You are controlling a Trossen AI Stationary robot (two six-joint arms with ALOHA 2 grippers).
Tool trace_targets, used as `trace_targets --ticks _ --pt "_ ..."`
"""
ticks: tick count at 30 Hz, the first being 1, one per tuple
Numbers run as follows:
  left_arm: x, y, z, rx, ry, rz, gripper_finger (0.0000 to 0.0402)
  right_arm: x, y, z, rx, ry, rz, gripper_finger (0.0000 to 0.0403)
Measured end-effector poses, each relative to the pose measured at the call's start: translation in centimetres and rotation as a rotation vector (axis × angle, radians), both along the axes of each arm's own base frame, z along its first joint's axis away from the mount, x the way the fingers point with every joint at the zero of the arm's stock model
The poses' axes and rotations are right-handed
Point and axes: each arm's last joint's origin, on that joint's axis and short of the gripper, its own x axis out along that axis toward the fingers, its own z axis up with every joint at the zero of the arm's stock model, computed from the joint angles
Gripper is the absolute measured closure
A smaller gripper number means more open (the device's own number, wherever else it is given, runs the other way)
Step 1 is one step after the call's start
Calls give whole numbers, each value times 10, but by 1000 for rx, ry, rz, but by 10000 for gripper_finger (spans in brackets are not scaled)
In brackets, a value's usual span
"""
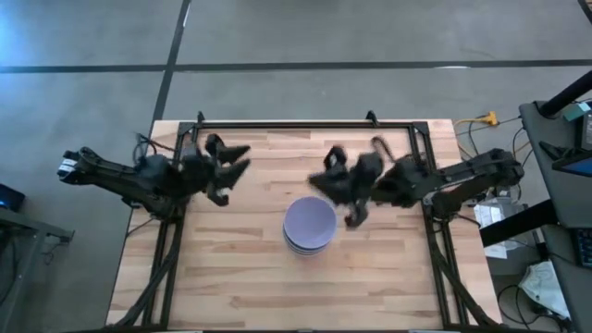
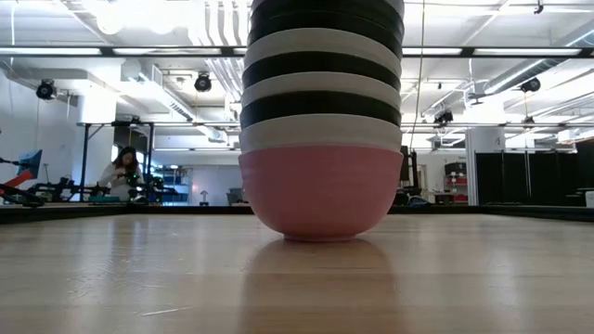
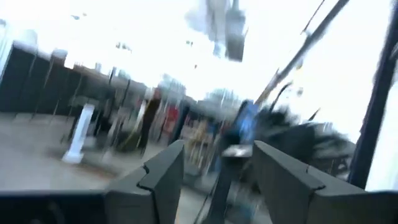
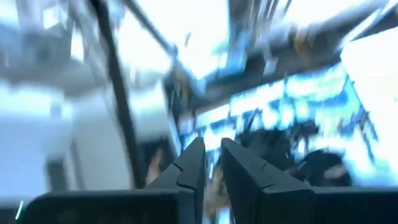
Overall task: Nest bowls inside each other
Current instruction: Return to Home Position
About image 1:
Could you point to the laptop with blue screen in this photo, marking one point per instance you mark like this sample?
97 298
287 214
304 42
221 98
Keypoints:
575 165

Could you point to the white paper sheet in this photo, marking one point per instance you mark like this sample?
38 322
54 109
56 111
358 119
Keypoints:
496 250
490 215

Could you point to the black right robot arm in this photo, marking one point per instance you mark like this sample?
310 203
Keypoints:
462 178

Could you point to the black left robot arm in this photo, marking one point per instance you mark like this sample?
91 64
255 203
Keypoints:
115 178

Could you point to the black frame bracket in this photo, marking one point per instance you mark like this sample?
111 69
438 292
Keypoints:
200 118
371 118

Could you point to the lavender plastic bowl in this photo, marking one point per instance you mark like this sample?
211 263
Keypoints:
310 222

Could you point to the black desk crossbar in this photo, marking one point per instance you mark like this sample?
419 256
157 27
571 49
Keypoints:
518 222

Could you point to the black office desk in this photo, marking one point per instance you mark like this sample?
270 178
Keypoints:
573 291

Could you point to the dark grey metal table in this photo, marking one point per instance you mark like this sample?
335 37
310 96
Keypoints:
23 226

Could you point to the black keyboard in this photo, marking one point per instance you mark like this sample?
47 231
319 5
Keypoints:
585 247

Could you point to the large white plastic bowl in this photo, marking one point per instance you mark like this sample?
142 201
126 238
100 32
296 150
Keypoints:
308 255

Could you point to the black device with blue light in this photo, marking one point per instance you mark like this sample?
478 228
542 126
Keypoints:
10 198

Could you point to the white plastic bag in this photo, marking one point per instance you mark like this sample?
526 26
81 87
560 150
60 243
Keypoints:
546 287

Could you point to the teal box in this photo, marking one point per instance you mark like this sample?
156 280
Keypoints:
578 111

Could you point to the black round pole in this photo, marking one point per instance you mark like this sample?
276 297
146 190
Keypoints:
566 94

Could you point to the black metal table frame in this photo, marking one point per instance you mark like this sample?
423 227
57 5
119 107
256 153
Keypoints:
300 125

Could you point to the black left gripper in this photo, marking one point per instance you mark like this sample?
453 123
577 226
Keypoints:
199 168

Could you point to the grey office desk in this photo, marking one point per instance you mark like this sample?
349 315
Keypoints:
555 134

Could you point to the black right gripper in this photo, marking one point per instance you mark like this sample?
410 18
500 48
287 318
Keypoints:
358 180

